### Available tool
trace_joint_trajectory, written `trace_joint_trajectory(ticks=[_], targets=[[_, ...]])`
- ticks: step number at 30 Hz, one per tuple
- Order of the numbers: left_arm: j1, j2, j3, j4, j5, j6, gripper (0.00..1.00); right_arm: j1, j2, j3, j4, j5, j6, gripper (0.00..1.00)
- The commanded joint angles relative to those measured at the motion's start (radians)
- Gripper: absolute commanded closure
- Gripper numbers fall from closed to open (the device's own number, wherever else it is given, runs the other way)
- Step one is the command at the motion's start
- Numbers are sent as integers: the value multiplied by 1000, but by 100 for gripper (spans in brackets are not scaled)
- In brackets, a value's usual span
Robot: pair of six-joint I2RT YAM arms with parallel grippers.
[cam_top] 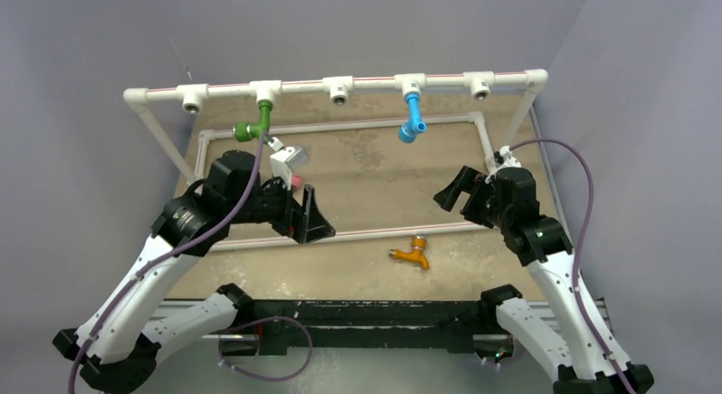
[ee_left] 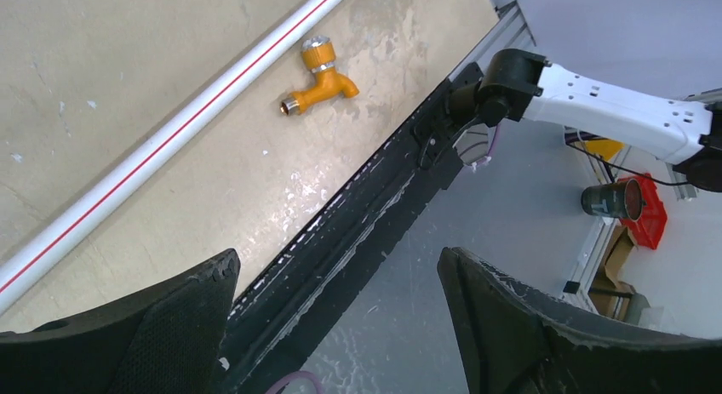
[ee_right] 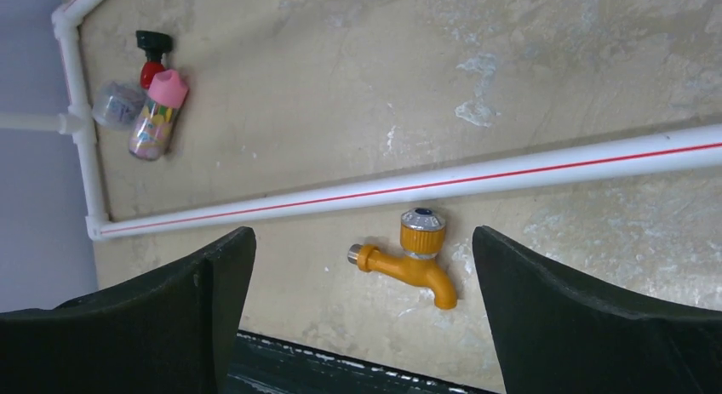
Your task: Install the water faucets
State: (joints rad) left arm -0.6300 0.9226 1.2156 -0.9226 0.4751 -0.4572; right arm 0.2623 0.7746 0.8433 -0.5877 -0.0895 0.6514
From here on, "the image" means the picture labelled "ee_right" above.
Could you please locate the clear plastic cup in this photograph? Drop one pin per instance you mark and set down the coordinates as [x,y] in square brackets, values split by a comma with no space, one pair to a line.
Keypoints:
[117,105]

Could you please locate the orange water faucet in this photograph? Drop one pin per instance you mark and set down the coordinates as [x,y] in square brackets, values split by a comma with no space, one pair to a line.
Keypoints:
[421,237]

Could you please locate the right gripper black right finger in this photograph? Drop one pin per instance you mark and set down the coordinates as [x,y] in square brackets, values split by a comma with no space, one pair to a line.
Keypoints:
[559,330]

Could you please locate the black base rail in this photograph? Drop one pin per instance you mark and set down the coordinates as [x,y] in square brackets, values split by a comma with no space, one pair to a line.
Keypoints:
[263,364]

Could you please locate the pink capped colourful bottle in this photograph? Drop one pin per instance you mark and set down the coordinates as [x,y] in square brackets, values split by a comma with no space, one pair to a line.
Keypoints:
[155,123]

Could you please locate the red and black faucet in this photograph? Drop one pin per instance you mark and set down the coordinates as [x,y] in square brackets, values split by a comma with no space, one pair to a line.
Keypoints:
[155,46]

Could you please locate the white PVC pipe frame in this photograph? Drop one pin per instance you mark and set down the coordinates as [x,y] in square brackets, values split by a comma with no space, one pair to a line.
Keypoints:
[689,148]

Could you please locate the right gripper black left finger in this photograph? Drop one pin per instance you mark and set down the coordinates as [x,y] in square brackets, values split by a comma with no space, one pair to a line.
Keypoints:
[169,330]

